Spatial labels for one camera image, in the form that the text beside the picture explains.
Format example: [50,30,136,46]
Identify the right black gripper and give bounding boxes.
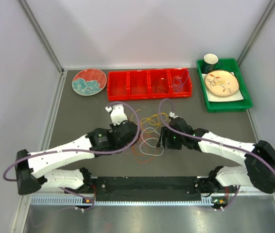
[157,126,185,150]

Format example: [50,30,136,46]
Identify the white wire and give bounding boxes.
[138,127,165,157]

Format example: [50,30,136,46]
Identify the yellow wire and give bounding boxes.
[130,109,171,133]

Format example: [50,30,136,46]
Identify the brown wire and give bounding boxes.
[153,77,170,94]

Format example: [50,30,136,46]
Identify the red four-compartment bin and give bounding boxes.
[107,68,192,101]

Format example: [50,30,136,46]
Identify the blue wire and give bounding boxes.
[172,70,189,93]

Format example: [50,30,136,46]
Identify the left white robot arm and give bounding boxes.
[15,120,140,195]

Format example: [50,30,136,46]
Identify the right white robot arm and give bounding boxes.
[157,116,275,194]

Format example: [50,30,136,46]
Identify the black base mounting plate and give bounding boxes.
[64,176,228,202]

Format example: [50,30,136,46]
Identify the red blue floral plate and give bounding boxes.
[72,68,107,96]

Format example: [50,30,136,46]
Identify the beige bird pattern plate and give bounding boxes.
[204,70,240,97]

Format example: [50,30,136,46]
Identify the white square plate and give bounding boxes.
[202,74,244,102]

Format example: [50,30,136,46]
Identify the white green cup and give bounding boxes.
[201,53,223,73]

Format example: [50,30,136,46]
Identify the green plastic tray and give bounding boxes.
[196,58,253,113]

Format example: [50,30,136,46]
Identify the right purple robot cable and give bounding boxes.
[158,98,275,192]

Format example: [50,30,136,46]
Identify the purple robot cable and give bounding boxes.
[3,101,142,182]
[158,98,275,192]

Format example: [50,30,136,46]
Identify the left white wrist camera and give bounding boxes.
[105,104,128,126]

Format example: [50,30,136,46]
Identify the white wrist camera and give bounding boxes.
[105,104,128,126]
[169,112,178,119]

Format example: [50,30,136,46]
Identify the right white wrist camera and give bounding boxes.
[169,112,178,119]

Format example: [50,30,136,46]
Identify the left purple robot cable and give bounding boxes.
[3,101,142,182]

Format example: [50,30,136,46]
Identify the grey slotted cable duct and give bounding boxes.
[31,196,214,207]

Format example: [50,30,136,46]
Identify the aluminium frame left post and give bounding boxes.
[17,0,64,73]

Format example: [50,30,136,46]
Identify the aluminium frame post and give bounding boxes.
[237,0,275,66]
[17,0,64,73]

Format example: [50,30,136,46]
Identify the aluminium frame right post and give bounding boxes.
[237,0,275,66]

